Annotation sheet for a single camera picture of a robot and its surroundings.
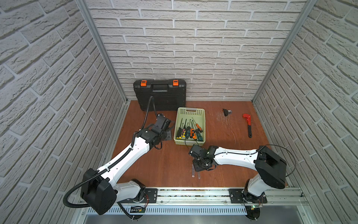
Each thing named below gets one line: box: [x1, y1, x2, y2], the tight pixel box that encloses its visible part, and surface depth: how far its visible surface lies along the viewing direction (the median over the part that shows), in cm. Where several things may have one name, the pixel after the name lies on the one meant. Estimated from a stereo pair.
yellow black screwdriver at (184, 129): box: [182, 118, 187, 138], surface depth 97 cm
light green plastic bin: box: [173, 107, 206, 147], surface depth 108 cm
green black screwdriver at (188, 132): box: [185, 126, 191, 140], surface depth 99 cm
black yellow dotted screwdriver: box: [176, 117, 184, 140], surface depth 97 cm
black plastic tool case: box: [133, 78, 187, 112], surface depth 95 cm
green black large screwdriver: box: [195, 128, 204, 142], surface depth 96 cm
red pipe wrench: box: [242, 113, 253, 139], surface depth 108 cm
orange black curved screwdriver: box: [191, 117, 204, 133], surface depth 102 cm
